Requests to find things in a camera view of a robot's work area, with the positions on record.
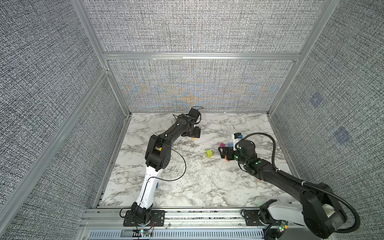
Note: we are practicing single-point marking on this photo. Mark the green cube block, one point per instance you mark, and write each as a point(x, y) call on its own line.
point(209, 153)

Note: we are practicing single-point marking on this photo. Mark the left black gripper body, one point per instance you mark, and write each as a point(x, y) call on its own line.
point(195, 132)

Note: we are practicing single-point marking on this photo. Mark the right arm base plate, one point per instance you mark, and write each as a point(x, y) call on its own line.
point(250, 216)

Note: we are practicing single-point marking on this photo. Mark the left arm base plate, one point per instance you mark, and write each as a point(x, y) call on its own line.
point(157, 219)

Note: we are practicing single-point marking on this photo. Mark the aluminium front rail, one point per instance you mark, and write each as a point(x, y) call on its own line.
point(180, 224)

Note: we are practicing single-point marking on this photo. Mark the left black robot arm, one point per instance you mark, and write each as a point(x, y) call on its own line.
point(158, 156)

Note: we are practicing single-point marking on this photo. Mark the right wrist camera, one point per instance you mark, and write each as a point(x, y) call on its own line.
point(236, 138)

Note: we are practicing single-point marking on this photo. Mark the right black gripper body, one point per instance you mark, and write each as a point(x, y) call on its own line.
point(242, 161)

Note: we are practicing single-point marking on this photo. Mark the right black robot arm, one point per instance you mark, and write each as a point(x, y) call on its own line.
point(318, 210)

